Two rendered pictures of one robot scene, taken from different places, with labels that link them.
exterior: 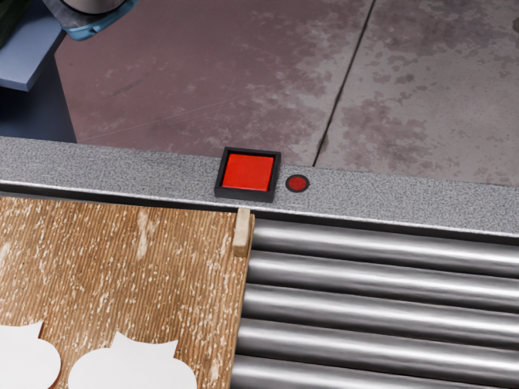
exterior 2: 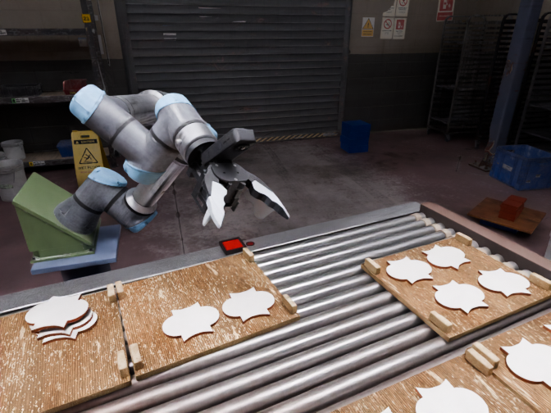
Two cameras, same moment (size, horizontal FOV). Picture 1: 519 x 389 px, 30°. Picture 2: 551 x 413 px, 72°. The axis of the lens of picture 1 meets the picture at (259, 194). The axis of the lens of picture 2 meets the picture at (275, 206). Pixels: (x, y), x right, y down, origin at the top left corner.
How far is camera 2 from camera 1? 0.65 m
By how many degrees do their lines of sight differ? 38
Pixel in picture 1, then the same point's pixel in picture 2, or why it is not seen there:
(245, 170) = (231, 244)
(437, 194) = (294, 232)
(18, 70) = (109, 255)
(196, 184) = (216, 254)
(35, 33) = (107, 243)
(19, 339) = (193, 310)
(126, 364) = (241, 299)
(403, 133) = not seen: hidden behind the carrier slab
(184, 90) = not seen: hidden behind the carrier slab
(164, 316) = (240, 284)
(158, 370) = (254, 296)
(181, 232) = (225, 264)
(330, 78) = not seen: hidden behind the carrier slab
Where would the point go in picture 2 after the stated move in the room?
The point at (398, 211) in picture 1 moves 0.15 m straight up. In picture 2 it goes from (287, 239) to (288, 201)
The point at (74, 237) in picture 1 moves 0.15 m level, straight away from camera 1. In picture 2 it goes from (186, 279) to (153, 262)
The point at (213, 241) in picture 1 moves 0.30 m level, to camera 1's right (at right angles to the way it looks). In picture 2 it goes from (239, 262) to (310, 234)
